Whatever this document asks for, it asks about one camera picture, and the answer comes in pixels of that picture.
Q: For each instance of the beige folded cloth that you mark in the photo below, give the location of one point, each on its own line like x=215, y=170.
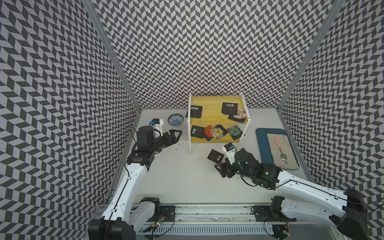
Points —
x=292, y=163

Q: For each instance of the floral tea bag top shelf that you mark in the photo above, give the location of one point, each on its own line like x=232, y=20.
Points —
x=240, y=117

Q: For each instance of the blue white patterned bowl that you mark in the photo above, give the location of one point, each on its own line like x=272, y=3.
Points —
x=175, y=120

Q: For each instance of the teal rectangular tray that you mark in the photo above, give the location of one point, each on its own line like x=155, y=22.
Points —
x=264, y=146

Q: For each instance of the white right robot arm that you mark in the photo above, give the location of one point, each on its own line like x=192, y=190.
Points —
x=344, y=210

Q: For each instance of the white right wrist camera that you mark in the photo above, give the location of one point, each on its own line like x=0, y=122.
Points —
x=230, y=151

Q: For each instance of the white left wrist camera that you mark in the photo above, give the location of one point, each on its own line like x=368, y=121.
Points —
x=157, y=125

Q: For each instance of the metal base rail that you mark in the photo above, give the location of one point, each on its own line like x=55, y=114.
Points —
x=216, y=220

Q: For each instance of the white wooden two-tier shelf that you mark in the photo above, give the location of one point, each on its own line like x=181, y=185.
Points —
x=212, y=115

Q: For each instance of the green jasmine tea bag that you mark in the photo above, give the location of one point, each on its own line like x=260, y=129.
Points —
x=235, y=132

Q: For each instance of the red tea bag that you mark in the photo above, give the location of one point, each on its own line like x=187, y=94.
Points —
x=208, y=131

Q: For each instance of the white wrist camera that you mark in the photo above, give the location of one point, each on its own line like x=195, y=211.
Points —
x=157, y=125
x=230, y=151

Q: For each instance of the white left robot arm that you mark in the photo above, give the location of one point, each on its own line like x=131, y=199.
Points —
x=120, y=221

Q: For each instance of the pink handled metal spoon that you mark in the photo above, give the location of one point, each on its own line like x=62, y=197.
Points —
x=282, y=155

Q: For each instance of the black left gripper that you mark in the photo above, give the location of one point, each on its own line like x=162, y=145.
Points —
x=169, y=142

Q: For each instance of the black tea bag with barcode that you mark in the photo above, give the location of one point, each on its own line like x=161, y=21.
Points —
x=215, y=156

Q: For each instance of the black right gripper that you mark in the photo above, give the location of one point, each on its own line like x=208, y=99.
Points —
x=223, y=166

